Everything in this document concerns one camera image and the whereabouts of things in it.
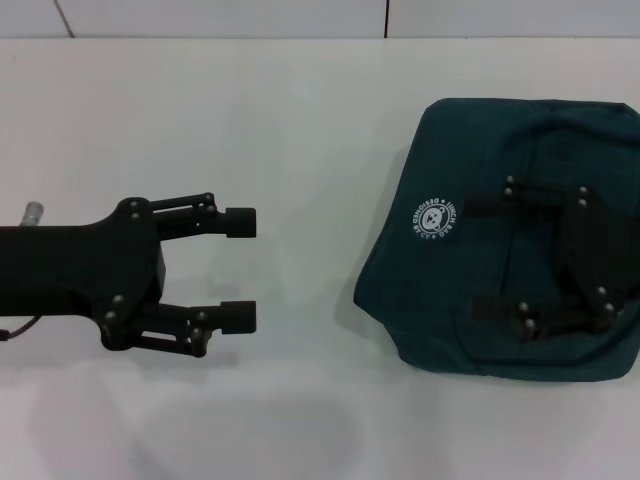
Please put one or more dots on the dark teal lunch bag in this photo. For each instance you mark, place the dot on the dark teal lunch bag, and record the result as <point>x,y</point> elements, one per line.
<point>450,280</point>

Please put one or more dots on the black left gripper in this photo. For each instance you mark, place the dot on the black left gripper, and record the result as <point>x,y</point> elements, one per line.
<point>80,270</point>

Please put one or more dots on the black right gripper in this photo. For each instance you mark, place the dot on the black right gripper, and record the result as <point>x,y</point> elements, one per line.
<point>605,250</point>

